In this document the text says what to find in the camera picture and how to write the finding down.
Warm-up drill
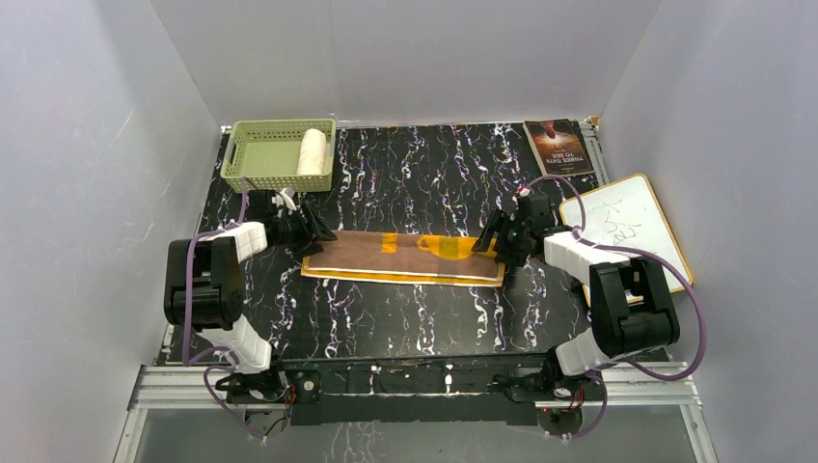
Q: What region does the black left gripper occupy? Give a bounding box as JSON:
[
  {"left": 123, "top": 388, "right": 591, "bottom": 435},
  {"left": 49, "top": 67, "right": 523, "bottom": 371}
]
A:
[{"left": 273, "top": 204, "right": 335, "bottom": 259}]

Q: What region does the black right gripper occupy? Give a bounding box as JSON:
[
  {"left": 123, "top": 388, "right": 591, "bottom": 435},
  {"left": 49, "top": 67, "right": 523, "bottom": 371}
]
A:
[{"left": 475, "top": 208, "right": 531, "bottom": 266}]

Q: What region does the white towel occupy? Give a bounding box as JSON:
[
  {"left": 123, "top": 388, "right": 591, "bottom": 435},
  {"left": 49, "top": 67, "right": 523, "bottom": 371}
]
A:
[{"left": 296, "top": 128, "right": 327, "bottom": 176}]

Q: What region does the orange patterned towel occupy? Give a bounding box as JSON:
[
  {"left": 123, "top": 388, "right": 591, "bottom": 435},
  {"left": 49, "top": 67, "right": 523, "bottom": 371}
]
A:
[{"left": 301, "top": 231, "right": 505, "bottom": 287}]

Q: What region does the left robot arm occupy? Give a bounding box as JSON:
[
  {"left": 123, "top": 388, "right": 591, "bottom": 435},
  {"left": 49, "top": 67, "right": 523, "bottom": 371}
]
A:
[{"left": 163, "top": 188, "right": 337, "bottom": 401}]

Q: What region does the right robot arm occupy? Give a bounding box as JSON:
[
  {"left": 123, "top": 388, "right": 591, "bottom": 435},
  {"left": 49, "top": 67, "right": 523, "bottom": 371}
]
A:
[{"left": 472, "top": 196, "right": 680, "bottom": 399}]

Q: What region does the light green plastic basket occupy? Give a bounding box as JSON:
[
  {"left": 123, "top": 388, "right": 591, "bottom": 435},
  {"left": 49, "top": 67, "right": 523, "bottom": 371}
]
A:
[{"left": 220, "top": 119, "right": 337, "bottom": 193}]

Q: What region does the dark book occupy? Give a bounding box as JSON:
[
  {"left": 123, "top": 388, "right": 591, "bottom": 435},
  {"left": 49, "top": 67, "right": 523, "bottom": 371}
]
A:
[{"left": 523, "top": 119, "right": 594, "bottom": 177}]

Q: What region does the wood framed whiteboard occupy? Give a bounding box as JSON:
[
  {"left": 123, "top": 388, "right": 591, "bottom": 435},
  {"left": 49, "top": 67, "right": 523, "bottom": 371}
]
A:
[{"left": 580, "top": 174, "right": 694, "bottom": 285}]

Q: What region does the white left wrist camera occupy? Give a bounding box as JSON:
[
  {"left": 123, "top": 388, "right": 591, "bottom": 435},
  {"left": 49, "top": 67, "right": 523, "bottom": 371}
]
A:
[{"left": 271, "top": 187, "right": 297, "bottom": 217}]

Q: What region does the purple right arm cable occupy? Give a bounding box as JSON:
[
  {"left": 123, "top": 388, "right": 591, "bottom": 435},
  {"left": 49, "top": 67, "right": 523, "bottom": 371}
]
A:
[{"left": 516, "top": 174, "right": 709, "bottom": 441}]

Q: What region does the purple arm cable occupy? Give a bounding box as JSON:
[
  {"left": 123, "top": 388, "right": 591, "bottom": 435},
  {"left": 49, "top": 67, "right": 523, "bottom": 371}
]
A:
[
  {"left": 181, "top": 177, "right": 270, "bottom": 442},
  {"left": 516, "top": 174, "right": 709, "bottom": 441}
]

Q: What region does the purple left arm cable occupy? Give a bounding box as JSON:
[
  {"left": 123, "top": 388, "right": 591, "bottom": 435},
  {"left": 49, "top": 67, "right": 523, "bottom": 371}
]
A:
[{"left": 181, "top": 177, "right": 270, "bottom": 442}]

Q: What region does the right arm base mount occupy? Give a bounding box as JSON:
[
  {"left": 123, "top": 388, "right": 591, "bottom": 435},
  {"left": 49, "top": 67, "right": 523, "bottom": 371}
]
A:
[{"left": 493, "top": 367, "right": 601, "bottom": 409}]

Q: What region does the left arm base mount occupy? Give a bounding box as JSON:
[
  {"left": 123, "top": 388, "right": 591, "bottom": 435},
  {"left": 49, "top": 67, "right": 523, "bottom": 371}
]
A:
[{"left": 215, "top": 369, "right": 321, "bottom": 405}]

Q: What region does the aluminium rail frame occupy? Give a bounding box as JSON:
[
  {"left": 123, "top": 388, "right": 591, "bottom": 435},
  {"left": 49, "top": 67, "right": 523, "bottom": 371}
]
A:
[{"left": 115, "top": 358, "right": 717, "bottom": 462}]

